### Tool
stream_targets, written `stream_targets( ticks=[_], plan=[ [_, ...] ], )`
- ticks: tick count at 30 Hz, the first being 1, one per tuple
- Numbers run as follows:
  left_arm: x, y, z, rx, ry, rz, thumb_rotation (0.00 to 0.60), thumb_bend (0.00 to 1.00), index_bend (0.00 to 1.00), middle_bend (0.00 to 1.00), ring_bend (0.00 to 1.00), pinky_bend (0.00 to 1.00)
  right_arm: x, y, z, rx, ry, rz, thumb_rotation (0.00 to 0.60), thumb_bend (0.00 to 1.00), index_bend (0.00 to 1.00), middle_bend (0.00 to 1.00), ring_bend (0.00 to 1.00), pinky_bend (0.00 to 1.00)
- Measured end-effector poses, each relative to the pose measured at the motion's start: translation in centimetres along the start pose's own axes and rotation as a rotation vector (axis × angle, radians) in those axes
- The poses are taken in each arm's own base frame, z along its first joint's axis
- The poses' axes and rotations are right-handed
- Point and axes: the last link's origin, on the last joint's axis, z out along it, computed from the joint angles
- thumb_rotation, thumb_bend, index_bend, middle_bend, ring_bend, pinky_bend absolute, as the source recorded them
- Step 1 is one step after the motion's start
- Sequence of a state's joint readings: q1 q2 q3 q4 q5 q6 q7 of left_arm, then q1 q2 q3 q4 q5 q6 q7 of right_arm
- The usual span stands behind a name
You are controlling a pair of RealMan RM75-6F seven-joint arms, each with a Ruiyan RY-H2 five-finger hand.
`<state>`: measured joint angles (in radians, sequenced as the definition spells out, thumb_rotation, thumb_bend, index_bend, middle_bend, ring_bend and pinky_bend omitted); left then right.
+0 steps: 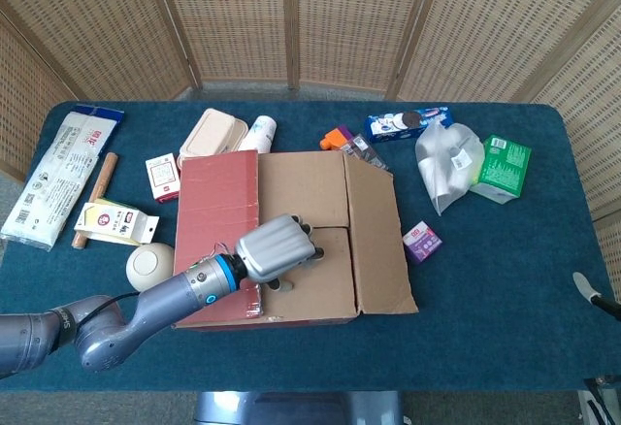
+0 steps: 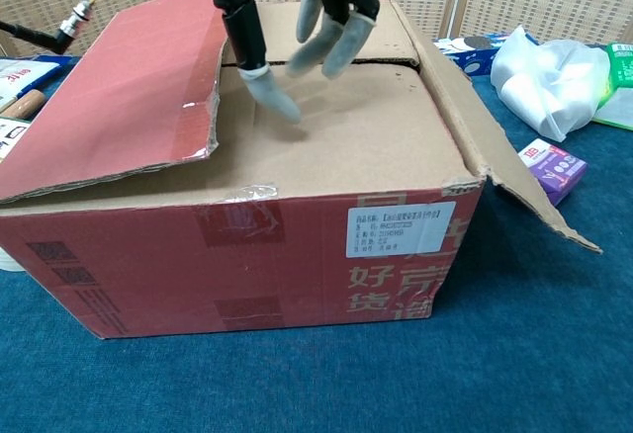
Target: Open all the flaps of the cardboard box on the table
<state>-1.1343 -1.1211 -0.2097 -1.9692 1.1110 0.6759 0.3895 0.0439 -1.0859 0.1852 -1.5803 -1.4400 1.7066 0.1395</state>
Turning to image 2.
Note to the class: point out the long white noodle package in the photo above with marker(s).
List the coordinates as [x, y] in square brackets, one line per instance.
[25, 72]

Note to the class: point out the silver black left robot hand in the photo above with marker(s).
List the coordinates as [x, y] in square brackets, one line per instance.
[242, 23]

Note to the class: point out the wooden rolling pin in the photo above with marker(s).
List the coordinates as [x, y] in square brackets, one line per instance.
[27, 103]

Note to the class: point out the dark blue table cloth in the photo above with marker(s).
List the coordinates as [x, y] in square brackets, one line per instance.
[494, 354]

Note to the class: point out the green tissue pack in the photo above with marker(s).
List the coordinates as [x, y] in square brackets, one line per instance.
[620, 87]

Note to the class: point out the clear bag of white cups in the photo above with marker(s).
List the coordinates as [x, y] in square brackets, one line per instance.
[549, 82]

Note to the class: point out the white yellow hang-tab box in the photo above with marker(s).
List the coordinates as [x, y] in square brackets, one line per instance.
[9, 136]

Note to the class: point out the blue cookie package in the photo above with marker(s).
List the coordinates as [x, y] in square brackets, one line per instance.
[470, 60]

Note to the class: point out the red cardboard box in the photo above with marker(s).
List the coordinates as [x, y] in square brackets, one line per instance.
[148, 265]

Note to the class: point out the small purple box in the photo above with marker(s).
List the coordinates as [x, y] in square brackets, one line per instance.
[556, 171]

